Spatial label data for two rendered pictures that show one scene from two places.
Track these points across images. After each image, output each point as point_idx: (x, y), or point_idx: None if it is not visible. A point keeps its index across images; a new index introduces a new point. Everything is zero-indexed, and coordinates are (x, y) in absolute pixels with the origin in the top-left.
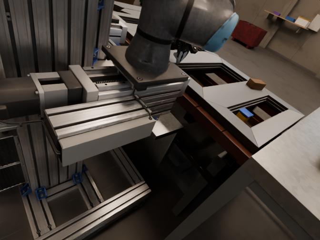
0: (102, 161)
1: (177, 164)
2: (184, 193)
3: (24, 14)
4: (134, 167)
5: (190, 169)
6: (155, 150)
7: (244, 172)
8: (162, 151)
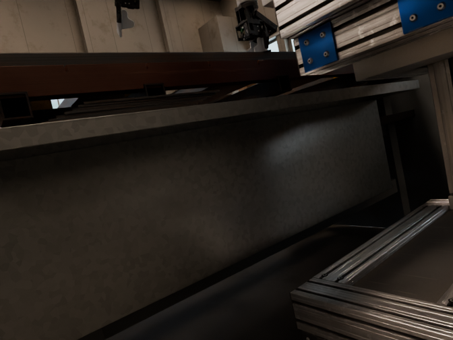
0: (447, 235)
1: (313, 253)
2: (396, 190)
3: None
4: (410, 213)
5: (312, 244)
6: (377, 166)
7: None
8: (382, 151)
